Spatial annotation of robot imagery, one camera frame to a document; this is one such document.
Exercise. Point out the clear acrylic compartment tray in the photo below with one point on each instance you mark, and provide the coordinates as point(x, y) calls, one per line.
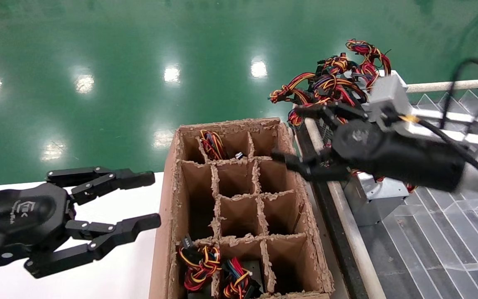
point(442, 249)

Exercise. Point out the black workbench frame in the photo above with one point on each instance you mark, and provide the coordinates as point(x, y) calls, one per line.
point(342, 257)

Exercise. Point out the brown cardboard box with dividers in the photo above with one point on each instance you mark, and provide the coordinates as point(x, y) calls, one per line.
point(239, 216)

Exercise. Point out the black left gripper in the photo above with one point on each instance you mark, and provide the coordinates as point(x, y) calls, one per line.
point(19, 224)

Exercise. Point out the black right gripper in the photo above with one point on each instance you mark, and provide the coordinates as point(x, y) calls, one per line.
point(388, 155)

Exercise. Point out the foam-covered rail tube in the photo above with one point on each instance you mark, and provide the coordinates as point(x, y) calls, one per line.
point(367, 265)
point(442, 86)

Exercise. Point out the grey power supply far right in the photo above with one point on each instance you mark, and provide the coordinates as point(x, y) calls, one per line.
point(386, 95)

